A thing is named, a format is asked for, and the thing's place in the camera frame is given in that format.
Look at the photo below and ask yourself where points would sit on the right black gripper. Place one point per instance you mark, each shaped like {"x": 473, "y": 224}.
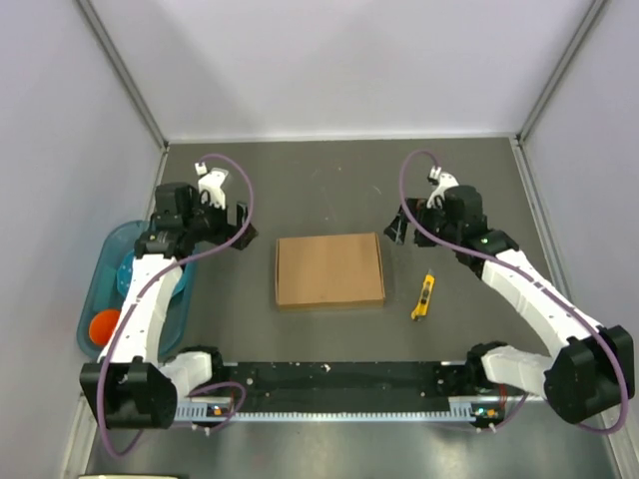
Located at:
{"x": 397, "y": 230}

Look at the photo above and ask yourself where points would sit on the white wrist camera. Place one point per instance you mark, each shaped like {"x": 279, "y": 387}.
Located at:
{"x": 441, "y": 181}
{"x": 211, "y": 186}

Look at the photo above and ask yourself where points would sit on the orange cup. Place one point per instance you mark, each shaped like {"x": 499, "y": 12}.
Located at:
{"x": 102, "y": 326}

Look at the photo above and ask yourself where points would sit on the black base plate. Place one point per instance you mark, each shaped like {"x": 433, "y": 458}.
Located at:
{"x": 359, "y": 387}

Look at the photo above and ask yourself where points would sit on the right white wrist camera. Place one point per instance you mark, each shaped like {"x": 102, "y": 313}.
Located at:
{"x": 441, "y": 181}

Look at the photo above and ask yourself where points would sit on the grey cable duct rail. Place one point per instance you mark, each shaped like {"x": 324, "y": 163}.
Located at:
{"x": 456, "y": 412}

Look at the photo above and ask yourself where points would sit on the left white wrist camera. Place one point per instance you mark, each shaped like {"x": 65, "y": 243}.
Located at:
{"x": 211, "y": 186}

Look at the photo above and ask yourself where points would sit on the yellow utility knife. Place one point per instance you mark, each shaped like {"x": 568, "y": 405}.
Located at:
{"x": 421, "y": 309}

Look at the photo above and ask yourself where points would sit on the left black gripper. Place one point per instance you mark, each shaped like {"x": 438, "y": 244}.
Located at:
{"x": 227, "y": 233}

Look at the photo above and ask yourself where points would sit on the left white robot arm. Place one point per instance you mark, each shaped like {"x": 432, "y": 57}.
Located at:
{"x": 129, "y": 387}

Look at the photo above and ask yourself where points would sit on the brown cardboard express box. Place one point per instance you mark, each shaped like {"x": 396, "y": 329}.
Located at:
{"x": 322, "y": 272}

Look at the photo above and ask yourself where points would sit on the teal plastic bin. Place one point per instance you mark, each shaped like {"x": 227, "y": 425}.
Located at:
{"x": 102, "y": 293}

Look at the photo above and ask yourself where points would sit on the blue perforated plate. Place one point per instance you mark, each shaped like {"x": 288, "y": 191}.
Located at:
{"x": 125, "y": 273}

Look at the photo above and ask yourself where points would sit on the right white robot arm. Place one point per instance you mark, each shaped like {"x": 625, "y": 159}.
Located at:
{"x": 587, "y": 369}

